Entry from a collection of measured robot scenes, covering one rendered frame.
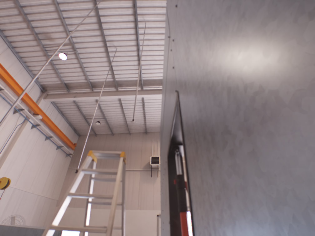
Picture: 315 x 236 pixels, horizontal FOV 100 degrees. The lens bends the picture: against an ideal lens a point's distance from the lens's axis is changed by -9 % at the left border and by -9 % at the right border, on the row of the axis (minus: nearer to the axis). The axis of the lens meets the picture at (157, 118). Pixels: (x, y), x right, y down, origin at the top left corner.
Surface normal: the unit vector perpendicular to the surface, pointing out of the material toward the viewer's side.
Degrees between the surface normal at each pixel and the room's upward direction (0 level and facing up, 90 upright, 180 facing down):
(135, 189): 90
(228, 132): 90
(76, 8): 177
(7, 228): 90
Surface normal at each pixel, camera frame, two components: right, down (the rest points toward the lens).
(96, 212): 0.01, -0.60
